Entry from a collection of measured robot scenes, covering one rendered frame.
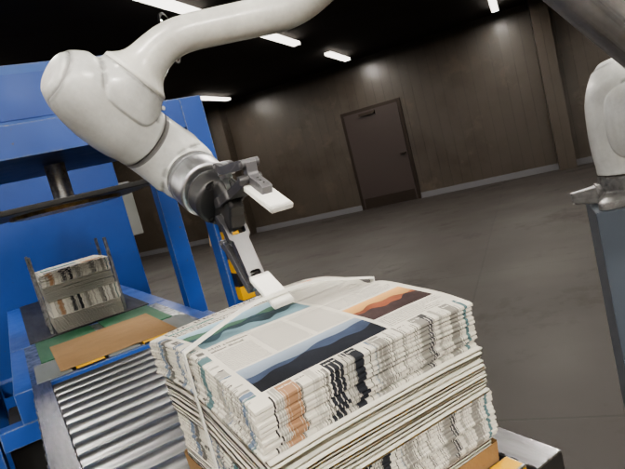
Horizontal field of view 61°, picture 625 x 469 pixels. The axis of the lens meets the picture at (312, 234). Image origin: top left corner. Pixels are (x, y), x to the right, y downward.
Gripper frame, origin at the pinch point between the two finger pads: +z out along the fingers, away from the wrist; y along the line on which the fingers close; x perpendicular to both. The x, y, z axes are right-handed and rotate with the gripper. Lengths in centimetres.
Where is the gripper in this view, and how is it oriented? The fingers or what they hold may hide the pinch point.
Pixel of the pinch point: (279, 252)
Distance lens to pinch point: 66.3
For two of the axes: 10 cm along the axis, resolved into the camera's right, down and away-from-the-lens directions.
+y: -0.1, 8.6, 5.1
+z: 5.6, 4.3, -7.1
